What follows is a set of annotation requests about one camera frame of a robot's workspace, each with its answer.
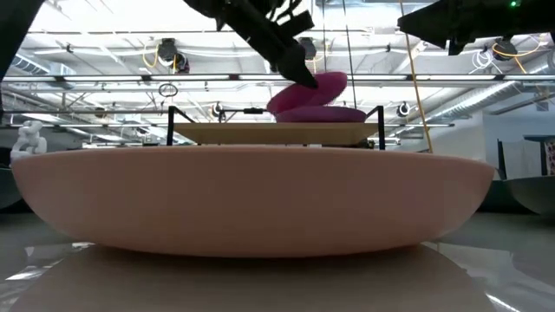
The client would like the black hanging cable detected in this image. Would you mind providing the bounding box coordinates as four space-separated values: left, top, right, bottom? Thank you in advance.
344 0 358 109

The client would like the pink plate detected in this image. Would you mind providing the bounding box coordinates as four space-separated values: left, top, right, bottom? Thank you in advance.
11 145 496 258

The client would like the long ceiling light bar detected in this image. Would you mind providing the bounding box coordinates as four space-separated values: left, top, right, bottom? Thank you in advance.
0 73 555 84

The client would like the yellow cable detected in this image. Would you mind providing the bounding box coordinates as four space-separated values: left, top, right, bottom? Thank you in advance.
398 0 434 154

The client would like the white figurine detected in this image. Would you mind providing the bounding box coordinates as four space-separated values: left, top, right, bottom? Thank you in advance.
9 120 48 162

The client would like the silver ventilation duct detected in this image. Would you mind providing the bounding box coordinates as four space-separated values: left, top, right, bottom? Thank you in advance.
433 60 555 129

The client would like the white covered board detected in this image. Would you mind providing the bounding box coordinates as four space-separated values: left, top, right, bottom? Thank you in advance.
497 134 545 179

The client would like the dark grey plate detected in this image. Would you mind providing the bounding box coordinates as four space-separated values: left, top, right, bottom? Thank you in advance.
0 167 23 211
504 174 555 217

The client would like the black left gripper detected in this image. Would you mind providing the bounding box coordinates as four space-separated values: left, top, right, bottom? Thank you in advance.
181 0 320 90

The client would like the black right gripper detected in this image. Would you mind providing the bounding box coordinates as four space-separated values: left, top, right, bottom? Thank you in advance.
397 0 500 55

